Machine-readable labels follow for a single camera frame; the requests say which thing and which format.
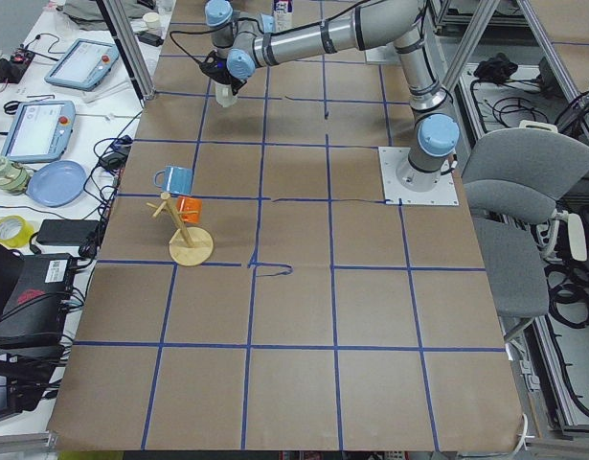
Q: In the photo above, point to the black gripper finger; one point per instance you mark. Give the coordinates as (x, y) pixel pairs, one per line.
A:
(235, 87)

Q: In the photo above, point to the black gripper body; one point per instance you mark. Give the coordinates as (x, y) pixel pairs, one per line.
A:
(225, 78)

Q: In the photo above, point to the white mug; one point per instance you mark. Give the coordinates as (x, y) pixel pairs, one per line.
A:
(225, 95)

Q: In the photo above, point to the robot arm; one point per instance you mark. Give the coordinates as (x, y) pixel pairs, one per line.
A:
(244, 43)

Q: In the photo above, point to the blue white milk carton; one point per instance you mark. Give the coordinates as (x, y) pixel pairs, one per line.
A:
(283, 15)

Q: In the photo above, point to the white paper cup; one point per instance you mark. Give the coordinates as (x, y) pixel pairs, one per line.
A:
(152, 21)

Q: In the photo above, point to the blue mug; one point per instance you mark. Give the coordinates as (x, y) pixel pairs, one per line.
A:
(174, 180)

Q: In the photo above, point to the orange mug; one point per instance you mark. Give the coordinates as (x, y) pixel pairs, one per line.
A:
(189, 209)

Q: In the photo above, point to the far teach pendant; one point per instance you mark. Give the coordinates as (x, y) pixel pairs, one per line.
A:
(85, 64)

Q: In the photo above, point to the teach pendant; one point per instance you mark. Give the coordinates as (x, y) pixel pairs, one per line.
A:
(85, 64)
(40, 131)

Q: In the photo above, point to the wooden mug tree stand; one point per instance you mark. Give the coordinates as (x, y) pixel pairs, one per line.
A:
(190, 245)

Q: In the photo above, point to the near teach pendant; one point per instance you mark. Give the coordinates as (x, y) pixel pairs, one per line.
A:
(40, 131)

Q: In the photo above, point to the blue plate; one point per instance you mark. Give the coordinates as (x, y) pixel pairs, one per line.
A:
(57, 183)

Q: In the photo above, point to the black power adapter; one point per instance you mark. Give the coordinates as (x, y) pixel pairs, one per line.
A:
(66, 232)

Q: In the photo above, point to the green tape rolls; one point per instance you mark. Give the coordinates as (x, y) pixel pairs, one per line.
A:
(14, 177)

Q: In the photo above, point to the yellow tape roll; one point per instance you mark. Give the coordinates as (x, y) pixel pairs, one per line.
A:
(15, 231)

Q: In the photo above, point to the grey office chair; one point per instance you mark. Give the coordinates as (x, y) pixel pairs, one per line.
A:
(521, 173)

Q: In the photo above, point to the black electronics box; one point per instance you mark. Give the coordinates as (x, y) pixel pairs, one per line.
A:
(35, 313)

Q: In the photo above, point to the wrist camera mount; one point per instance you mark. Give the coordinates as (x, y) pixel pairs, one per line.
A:
(215, 68)

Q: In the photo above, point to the aluminium frame post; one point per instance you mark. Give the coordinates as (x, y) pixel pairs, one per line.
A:
(113, 14)

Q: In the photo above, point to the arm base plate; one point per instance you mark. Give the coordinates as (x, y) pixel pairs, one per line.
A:
(403, 185)

